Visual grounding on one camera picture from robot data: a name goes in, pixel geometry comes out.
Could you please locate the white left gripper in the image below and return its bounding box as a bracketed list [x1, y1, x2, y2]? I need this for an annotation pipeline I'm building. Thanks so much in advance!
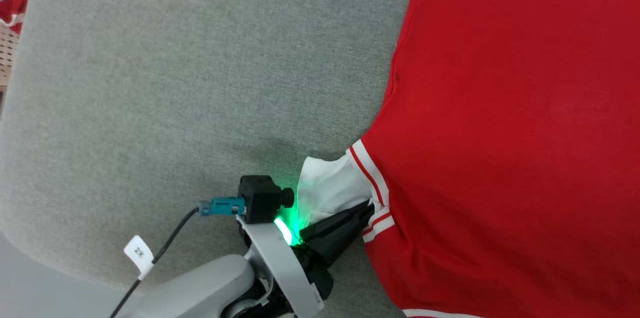
[220, 201, 375, 318]

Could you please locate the red shirt with white stripes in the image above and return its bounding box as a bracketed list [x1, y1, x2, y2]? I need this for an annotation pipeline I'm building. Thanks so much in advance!
[297, 0, 640, 318]

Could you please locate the grey fabric sofa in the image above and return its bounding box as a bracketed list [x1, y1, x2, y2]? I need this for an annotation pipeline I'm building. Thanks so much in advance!
[0, 0, 423, 318]

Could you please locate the beige perforated laundry basket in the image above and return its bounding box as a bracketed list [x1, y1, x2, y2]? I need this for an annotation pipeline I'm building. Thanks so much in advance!
[0, 0, 41, 91]

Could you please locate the red and white garment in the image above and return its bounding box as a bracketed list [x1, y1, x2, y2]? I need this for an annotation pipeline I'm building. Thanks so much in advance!
[0, 0, 32, 36]

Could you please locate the teal cable connector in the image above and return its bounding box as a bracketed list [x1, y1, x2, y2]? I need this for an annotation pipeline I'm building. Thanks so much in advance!
[198, 197, 247, 217]

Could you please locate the thin black cable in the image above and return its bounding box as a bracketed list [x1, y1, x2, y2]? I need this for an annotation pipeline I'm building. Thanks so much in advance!
[109, 207, 202, 318]

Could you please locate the white cable label tag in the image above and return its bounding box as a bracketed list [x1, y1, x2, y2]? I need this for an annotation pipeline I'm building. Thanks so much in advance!
[123, 235, 156, 281]

